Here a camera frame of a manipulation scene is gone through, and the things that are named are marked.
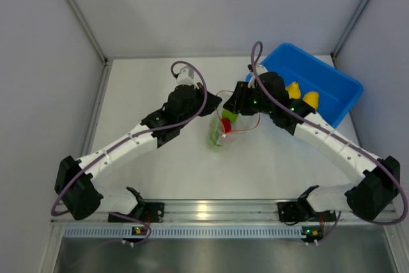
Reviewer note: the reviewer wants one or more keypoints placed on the red fake apple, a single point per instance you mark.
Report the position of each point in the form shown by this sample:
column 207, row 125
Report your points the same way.
column 226, row 125

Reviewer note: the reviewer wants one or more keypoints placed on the blue plastic bin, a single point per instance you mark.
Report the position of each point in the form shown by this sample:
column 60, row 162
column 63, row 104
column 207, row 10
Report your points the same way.
column 286, row 64

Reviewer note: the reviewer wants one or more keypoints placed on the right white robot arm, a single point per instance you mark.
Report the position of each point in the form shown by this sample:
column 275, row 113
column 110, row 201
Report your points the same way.
column 372, row 180

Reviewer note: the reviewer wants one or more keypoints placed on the green fake lime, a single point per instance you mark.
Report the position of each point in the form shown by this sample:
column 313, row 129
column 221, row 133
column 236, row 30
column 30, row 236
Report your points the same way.
column 228, row 115

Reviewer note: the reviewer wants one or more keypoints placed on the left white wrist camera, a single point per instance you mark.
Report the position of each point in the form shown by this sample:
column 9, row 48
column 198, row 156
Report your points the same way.
column 185, row 77

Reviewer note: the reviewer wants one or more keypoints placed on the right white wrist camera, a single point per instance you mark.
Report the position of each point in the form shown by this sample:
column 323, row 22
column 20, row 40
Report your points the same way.
column 251, row 78

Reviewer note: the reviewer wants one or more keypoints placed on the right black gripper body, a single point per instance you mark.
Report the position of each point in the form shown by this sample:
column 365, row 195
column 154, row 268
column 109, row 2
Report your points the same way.
column 248, row 101

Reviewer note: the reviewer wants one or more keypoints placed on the green fake lettuce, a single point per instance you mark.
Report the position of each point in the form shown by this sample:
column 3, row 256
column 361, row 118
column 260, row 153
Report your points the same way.
column 215, row 133

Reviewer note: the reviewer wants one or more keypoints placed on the aluminium mounting rail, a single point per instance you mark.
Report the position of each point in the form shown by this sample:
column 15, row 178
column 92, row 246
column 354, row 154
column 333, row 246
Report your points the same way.
column 224, row 210

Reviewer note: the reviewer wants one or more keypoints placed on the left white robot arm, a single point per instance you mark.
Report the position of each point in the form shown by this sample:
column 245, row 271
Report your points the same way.
column 81, row 184

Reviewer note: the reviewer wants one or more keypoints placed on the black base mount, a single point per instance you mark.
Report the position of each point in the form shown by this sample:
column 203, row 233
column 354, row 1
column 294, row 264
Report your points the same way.
column 144, row 212
column 290, row 212

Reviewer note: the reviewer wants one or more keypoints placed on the clear zip top bag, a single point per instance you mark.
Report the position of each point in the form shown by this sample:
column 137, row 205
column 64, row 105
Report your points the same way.
column 241, row 126

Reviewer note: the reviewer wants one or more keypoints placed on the yellow fake pepper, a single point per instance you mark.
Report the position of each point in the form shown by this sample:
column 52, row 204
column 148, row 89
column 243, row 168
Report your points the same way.
column 293, row 90

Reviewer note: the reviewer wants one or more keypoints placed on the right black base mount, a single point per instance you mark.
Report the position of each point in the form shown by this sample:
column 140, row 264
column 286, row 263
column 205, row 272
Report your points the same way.
column 290, row 212

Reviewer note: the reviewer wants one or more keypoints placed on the slotted cable duct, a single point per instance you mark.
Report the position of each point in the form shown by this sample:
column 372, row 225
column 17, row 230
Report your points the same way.
column 138, row 232

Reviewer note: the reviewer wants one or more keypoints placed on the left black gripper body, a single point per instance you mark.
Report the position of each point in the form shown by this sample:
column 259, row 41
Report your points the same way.
column 198, row 100

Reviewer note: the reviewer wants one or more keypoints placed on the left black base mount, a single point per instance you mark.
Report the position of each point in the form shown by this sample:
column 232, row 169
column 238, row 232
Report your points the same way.
column 144, row 212

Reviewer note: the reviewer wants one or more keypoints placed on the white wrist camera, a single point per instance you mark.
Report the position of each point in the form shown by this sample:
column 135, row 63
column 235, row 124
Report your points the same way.
column 185, row 77
column 251, row 78

